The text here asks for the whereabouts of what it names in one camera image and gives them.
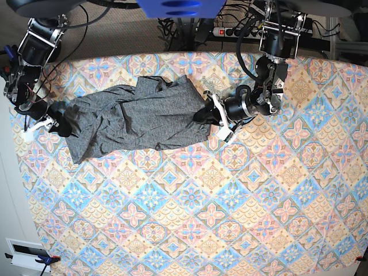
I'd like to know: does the patterned tablecloth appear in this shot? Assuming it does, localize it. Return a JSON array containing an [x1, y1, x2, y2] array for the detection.
[[10, 57, 367, 275]]

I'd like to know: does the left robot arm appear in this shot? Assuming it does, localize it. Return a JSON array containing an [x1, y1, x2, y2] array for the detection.
[[193, 1, 306, 143]]

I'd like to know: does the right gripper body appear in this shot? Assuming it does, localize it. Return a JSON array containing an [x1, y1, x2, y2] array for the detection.
[[22, 102, 72, 142]]

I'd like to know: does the white power strip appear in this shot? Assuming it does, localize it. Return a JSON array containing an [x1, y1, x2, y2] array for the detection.
[[213, 25, 271, 40]]

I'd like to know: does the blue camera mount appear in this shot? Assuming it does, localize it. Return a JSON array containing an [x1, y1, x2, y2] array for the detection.
[[136, 0, 226, 19]]

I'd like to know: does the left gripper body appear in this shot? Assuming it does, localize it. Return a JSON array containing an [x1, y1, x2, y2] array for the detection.
[[194, 91, 254, 143]]

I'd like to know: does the blue clamp bottom left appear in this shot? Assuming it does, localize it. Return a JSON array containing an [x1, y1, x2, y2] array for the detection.
[[5, 252, 60, 266]]

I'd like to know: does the grey t-shirt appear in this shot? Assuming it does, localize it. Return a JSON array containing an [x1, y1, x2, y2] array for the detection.
[[64, 75, 210, 164]]

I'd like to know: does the red black clamp left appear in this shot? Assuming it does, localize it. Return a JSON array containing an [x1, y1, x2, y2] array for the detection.
[[1, 45, 19, 91]]

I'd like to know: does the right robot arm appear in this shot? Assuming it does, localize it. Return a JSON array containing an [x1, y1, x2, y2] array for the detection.
[[1, 15, 72, 139]]

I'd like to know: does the white wall outlet box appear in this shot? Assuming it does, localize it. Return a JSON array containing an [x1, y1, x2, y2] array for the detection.
[[6, 238, 48, 272]]

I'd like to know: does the clamp bottom right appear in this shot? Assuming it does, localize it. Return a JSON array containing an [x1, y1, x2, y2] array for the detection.
[[355, 256, 367, 262]]

